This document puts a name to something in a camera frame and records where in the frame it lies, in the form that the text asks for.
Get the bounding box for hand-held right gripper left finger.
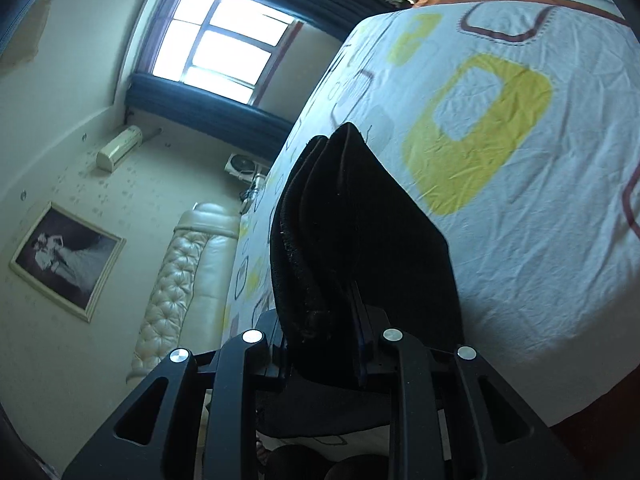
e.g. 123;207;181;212
62;308;292;480

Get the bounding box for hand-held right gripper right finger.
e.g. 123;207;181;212
350;280;586;480

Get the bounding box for black pants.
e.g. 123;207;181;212
255;122;466;436

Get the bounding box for cream tufted leather headboard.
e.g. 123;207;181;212
127;202;242;386

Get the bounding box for patterned white bed sheet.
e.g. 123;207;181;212
220;0;640;448

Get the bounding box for white fan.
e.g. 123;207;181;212
225;152;272;182

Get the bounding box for framed black-and-white photo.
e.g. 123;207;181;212
9;201;126;323

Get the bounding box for window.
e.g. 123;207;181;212
150;0;297;106

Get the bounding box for dark cables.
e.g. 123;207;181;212
239;174;267;213

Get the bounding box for cream wall air conditioner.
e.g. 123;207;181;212
96;126;144;172

